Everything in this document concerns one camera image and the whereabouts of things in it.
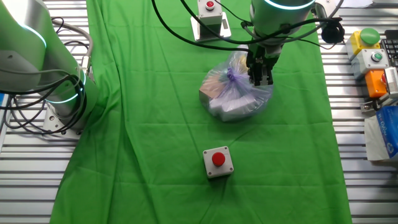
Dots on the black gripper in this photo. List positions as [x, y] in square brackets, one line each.
[262, 59]

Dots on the clear plastic bag with items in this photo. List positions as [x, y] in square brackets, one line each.
[236, 96]

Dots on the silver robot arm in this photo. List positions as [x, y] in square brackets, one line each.
[28, 56]

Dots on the grey box red button rear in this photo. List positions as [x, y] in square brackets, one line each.
[225, 29]

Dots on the grey red-button box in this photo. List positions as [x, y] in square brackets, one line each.
[210, 12]
[210, 168]

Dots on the yellow box green button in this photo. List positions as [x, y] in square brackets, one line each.
[357, 42]

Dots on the grey box green button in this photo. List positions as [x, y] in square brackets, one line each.
[370, 60]

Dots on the green cloth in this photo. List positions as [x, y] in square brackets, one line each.
[155, 124]

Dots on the orange box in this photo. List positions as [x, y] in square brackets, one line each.
[374, 84]

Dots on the black keyboard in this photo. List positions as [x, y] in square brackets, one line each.
[392, 46]

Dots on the blue tissue pack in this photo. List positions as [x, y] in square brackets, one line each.
[388, 130]

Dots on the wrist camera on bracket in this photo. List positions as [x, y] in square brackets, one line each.
[332, 32]

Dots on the aluminium corner bracket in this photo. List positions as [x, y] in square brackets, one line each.
[368, 107]

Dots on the silver depth camera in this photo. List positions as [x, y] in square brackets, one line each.
[392, 82]

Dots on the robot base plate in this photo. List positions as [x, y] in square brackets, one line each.
[51, 119]

